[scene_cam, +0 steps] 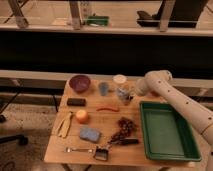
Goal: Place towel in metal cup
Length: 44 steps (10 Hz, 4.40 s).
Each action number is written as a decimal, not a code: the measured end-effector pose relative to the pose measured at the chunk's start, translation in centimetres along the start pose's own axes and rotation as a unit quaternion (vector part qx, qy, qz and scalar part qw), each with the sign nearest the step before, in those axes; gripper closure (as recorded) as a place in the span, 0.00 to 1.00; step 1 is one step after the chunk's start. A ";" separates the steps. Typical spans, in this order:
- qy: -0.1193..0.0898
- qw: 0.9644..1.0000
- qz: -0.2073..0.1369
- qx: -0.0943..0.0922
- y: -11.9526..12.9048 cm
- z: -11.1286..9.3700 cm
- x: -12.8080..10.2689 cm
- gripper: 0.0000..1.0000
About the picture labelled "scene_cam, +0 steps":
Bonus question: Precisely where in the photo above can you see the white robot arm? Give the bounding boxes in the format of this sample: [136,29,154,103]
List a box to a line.
[134,70,213,146]

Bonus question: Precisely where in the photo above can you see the blue plastic cup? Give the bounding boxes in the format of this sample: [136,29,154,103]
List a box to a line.
[98,82,109,96]

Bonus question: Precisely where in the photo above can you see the blue towel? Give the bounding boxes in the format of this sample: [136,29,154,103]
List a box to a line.
[79,127,101,143]

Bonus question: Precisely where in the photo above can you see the white round container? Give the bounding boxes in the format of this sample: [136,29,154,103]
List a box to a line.
[113,74,127,88]

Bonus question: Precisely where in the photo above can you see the red grapes bunch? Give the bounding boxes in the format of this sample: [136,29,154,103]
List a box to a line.
[108,117,137,144]

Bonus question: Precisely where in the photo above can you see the black rectangular block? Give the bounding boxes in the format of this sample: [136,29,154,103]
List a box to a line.
[67,98,86,106]

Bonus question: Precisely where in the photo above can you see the purple bowl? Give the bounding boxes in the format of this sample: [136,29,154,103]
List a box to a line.
[69,75,91,93]

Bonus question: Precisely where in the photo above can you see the black marker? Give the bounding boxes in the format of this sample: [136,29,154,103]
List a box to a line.
[116,139,139,145]

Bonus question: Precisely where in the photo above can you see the orange fruit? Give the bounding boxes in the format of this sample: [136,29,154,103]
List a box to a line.
[75,110,89,124]

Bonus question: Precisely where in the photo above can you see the green plastic tray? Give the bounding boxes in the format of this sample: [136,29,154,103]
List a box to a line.
[140,102,201,162]

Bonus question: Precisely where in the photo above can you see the yellow banana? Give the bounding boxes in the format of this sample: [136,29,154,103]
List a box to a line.
[52,112,73,138]

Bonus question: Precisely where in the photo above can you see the green box on shelf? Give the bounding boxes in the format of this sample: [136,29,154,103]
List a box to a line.
[86,15,109,26]

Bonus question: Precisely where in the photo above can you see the black object on shelf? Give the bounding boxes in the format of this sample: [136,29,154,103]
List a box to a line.
[137,0,209,28]

